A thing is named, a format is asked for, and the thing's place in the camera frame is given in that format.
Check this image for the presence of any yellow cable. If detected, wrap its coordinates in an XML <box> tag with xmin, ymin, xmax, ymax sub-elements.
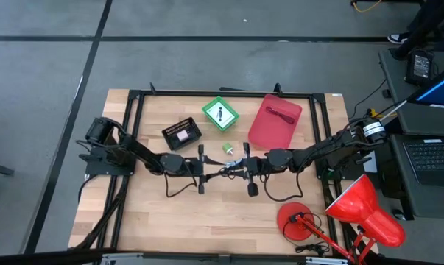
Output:
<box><xmin>351</xmin><ymin>0</ymin><xmax>384</xmax><ymax>14</ymax></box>

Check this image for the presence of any black aluminium table frame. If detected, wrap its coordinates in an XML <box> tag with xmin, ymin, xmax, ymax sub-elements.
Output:
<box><xmin>68</xmin><ymin>82</ymin><xmax>355</xmax><ymax>265</ymax></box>

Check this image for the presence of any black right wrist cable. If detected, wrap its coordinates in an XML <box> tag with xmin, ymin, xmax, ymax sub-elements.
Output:
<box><xmin>261</xmin><ymin>172</ymin><xmax>305</xmax><ymax>202</ymax></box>

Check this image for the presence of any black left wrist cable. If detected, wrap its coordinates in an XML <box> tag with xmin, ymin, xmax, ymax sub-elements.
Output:
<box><xmin>164</xmin><ymin>172</ymin><xmax>200</xmax><ymax>199</ymax></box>

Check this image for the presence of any black power brick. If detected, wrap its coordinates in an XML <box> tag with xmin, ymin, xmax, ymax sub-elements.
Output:
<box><xmin>405</xmin><ymin>49</ymin><xmax>435</xmax><ymax>88</ymax></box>

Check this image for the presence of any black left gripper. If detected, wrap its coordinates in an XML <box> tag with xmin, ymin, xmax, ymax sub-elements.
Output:
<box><xmin>184</xmin><ymin>144</ymin><xmax>230</xmax><ymax>195</ymax></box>

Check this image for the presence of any thin white rod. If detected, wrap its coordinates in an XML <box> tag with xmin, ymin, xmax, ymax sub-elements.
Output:
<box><xmin>381</xmin><ymin>99</ymin><xmax>409</xmax><ymax>119</ymax></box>

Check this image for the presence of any monitor with blue screen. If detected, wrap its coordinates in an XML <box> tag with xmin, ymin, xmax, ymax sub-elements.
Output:
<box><xmin>406</xmin><ymin>60</ymin><xmax>444</xmax><ymax>110</ymax></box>

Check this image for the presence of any silver camera mount bar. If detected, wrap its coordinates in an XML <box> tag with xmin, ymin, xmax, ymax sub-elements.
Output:
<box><xmin>99</xmin><ymin>252</ymin><xmax>350</xmax><ymax>265</ymax></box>

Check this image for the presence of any black slotted plastic basket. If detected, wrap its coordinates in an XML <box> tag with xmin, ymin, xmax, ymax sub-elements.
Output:
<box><xmin>161</xmin><ymin>116</ymin><xmax>203</xmax><ymax>152</ymax></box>

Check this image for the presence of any black USB cable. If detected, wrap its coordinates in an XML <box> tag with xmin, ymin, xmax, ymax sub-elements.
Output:
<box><xmin>264</xmin><ymin>105</ymin><xmax>297</xmax><ymax>125</ymax></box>

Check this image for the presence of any person's shoe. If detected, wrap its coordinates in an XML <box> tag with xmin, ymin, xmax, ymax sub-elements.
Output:
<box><xmin>387</xmin><ymin>32</ymin><xmax>409</xmax><ymax>45</ymax></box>

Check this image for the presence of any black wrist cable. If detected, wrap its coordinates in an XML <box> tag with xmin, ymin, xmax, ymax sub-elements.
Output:
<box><xmin>164</xmin><ymin>172</ymin><xmax>200</xmax><ymax>199</ymax></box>
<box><xmin>261</xmin><ymin>172</ymin><xmax>305</xmax><ymax>202</ymax></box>

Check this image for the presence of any green slotted plastic basket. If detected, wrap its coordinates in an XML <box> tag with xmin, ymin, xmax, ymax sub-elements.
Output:
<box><xmin>201</xmin><ymin>96</ymin><xmax>241</xmax><ymax>133</ymax></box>

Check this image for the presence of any translucent red-pink plastic bin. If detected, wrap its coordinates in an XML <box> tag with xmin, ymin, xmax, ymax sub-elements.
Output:
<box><xmin>247</xmin><ymin>93</ymin><xmax>303</xmax><ymax>150</ymax></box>

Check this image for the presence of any black lamp power cable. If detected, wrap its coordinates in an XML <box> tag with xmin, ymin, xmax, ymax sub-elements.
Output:
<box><xmin>282</xmin><ymin>211</ymin><xmax>331</xmax><ymax>258</ymax></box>

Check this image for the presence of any red desk lamp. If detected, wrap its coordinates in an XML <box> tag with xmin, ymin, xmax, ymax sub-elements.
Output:
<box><xmin>276</xmin><ymin>174</ymin><xmax>406</xmax><ymax>265</ymax></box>

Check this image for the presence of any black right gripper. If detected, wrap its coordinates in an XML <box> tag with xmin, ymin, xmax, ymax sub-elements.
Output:
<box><xmin>225</xmin><ymin>142</ymin><xmax>269</xmax><ymax>198</ymax></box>

